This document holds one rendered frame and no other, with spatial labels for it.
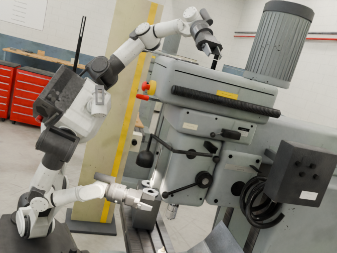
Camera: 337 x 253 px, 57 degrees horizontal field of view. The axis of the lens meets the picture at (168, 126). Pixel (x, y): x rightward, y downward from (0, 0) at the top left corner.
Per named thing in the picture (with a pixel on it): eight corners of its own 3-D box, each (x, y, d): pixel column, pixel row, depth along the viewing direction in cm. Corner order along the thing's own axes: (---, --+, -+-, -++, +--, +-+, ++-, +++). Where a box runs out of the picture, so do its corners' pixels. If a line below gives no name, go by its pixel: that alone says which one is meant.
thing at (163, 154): (151, 188, 133) (163, 142, 128) (149, 183, 137) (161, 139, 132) (159, 189, 134) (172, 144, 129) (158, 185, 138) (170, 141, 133)
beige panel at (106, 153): (63, 232, 301) (114, -14, 250) (66, 210, 339) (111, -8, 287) (116, 236, 317) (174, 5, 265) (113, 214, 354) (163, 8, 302)
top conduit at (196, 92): (172, 95, 108) (174, 85, 107) (169, 93, 112) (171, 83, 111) (279, 119, 121) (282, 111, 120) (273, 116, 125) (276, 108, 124)
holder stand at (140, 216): (131, 227, 169) (140, 195, 164) (131, 207, 190) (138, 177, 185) (153, 231, 171) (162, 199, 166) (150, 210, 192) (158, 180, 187)
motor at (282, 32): (256, 81, 121) (284, -3, 114) (234, 75, 140) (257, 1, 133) (298, 92, 127) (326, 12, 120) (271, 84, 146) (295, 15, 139)
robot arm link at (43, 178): (18, 205, 135) (36, 167, 128) (28, 187, 147) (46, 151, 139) (43, 215, 138) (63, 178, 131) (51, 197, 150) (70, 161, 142)
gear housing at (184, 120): (175, 132, 117) (182, 107, 115) (161, 116, 140) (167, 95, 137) (251, 147, 127) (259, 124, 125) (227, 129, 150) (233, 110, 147)
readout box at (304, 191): (275, 204, 105) (297, 147, 101) (261, 191, 114) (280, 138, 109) (321, 210, 111) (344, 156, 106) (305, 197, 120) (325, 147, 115)
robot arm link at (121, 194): (140, 197, 134) (114, 189, 134) (135, 216, 136) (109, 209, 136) (144, 185, 146) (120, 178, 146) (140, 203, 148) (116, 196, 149)
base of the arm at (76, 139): (30, 155, 130) (36, 139, 122) (43, 134, 139) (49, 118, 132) (64, 169, 134) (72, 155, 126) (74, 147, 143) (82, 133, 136)
